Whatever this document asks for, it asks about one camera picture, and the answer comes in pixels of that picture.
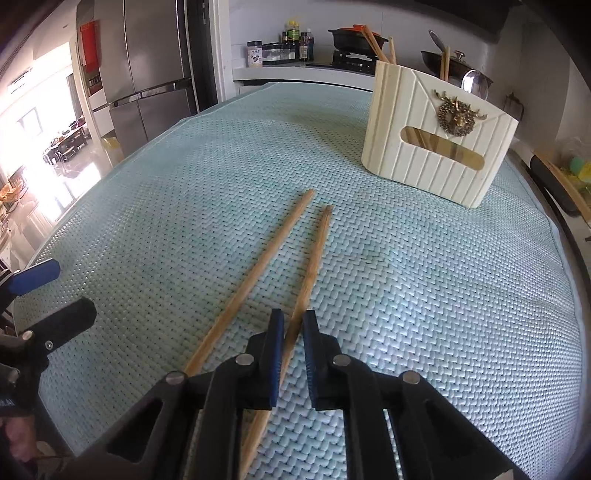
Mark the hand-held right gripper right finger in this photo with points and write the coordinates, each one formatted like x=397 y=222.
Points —
x=310 y=355

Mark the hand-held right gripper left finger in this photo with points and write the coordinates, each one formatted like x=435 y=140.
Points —
x=275 y=355

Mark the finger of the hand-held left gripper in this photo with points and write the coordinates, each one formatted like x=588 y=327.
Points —
x=39 y=274
x=64 y=323

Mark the brown bamboo chopstick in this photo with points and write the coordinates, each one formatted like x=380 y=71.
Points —
x=393 y=50
x=272 y=249
x=445 y=64
x=373 y=44
x=381 y=46
x=318 y=249

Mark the cream ribbed utensil holder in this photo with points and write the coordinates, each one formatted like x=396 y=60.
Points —
x=429 y=152

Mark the metal spoon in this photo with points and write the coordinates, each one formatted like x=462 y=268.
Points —
x=475 y=83

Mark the person's left hand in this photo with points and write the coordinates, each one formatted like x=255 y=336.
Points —
x=19 y=436

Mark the light green woven mat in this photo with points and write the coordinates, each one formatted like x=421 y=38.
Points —
x=415 y=300

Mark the dining table and chairs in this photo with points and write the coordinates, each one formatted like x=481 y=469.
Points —
x=64 y=141

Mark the steel refrigerator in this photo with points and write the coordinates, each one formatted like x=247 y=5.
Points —
x=147 y=69

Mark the white kitchen counter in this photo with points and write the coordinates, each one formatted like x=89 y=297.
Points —
x=295 y=74

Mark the black tray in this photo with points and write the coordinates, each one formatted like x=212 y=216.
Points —
x=554 y=189

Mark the black gas stove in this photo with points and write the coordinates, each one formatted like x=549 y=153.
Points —
x=353 y=60

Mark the white spice jar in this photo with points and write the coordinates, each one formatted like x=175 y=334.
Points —
x=254 y=55

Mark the dark sauce bottle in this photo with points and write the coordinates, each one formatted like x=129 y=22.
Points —
x=306 y=46

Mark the green label sauce bottle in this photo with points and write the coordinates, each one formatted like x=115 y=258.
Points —
x=291 y=41

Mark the black cooking pot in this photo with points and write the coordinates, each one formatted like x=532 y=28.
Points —
x=353 y=37

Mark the dark wok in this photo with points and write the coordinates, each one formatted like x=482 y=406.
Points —
x=461 y=64

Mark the yellow green bundle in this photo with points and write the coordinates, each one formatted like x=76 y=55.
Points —
x=577 y=161

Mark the red wall hanging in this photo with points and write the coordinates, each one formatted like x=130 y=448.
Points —
x=90 y=46

